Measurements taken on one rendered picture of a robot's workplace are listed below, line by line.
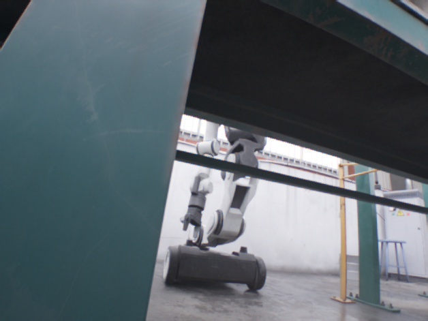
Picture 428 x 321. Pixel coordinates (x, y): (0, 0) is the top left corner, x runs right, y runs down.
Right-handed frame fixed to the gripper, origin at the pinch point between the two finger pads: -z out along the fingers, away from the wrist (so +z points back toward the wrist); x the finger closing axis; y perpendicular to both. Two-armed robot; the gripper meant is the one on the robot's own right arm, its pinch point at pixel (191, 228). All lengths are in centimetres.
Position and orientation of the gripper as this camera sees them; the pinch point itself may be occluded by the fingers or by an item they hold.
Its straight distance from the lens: 115.9
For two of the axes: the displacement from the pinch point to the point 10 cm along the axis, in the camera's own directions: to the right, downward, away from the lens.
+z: 2.0, -8.1, 5.5
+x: -4.2, -5.8, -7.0
